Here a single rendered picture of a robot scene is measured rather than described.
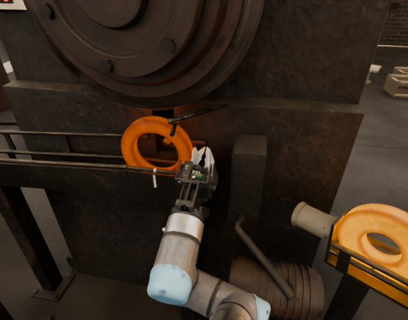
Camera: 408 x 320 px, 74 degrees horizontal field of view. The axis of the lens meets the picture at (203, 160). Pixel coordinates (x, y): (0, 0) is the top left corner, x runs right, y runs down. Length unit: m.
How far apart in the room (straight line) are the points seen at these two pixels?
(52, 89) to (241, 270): 0.69
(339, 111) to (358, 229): 0.26
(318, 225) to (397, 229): 0.15
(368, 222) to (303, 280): 0.23
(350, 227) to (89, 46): 0.59
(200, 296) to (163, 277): 0.11
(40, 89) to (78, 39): 0.38
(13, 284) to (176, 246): 1.14
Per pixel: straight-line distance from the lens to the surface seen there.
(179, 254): 0.51
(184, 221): 0.53
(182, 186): 0.58
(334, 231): 0.62
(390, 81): 4.04
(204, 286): 0.59
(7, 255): 1.70
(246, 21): 0.54
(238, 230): 0.70
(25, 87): 0.94
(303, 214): 0.66
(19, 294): 1.52
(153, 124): 0.66
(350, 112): 0.71
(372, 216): 0.59
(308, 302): 0.74
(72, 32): 0.56
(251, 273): 0.72
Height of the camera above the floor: 1.12
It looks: 33 degrees down
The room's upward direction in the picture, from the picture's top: straight up
